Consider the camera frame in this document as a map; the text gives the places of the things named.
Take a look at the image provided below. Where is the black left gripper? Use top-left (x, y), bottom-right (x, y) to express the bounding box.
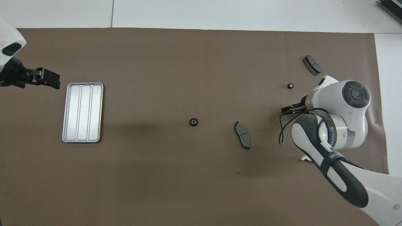
top-left (0, 58), bottom-right (61, 89)

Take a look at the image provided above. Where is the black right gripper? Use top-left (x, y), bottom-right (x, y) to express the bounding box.
top-left (281, 95), bottom-right (311, 114)

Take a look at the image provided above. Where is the silver metal tray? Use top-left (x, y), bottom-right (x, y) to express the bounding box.
top-left (62, 83), bottom-right (104, 143)

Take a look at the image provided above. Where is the short grey brake pad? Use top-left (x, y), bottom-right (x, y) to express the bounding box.
top-left (302, 55), bottom-right (323, 76)

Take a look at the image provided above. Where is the long grey brake pad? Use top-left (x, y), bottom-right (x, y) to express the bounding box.
top-left (234, 121), bottom-right (251, 150)

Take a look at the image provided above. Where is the brown table mat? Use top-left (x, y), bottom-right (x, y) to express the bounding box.
top-left (0, 28), bottom-right (395, 226)

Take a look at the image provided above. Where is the dark ribbed device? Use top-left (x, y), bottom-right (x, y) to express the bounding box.
top-left (378, 0), bottom-right (402, 24)

